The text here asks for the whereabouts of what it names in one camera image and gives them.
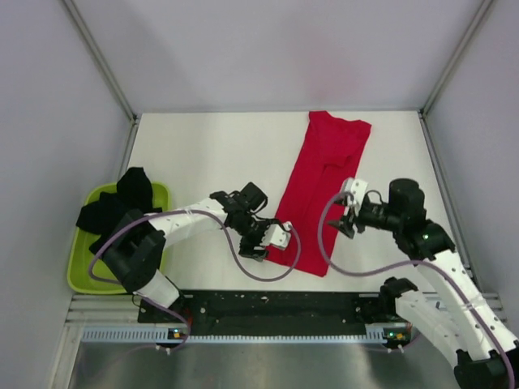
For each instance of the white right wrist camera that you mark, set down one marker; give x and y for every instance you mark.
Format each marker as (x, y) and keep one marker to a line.
(353, 192)

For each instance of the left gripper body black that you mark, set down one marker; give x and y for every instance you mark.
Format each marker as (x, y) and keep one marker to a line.
(252, 232)

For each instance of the green plastic bin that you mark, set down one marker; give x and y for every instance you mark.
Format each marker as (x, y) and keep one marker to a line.
(77, 272)

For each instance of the aluminium frame post right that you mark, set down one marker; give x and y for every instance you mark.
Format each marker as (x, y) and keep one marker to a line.
(480, 17)

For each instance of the red t shirt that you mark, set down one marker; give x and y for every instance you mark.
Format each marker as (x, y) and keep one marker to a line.
(330, 152)

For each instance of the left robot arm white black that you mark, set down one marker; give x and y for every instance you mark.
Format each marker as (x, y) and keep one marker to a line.
(134, 249)

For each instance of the aluminium side rail right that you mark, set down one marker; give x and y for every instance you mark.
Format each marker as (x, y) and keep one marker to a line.
(448, 201)

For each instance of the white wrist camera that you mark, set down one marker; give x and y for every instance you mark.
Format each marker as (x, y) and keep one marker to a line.
(277, 235)
(353, 192)

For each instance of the black t shirt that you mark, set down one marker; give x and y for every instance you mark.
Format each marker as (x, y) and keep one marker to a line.
(101, 217)

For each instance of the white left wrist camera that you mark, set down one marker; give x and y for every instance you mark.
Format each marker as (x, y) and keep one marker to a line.
(277, 235)

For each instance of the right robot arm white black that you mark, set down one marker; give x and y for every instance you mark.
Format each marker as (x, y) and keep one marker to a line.
(481, 350)

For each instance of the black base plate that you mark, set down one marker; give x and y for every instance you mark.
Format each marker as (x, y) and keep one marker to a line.
(286, 313)

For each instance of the aluminium frame post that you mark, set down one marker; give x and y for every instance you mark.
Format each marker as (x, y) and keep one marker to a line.
(480, 17)
(98, 58)

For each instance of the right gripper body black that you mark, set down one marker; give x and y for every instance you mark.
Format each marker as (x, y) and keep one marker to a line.
(370, 215)

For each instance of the aluminium frame post left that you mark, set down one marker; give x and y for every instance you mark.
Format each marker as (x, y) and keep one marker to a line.
(98, 58)

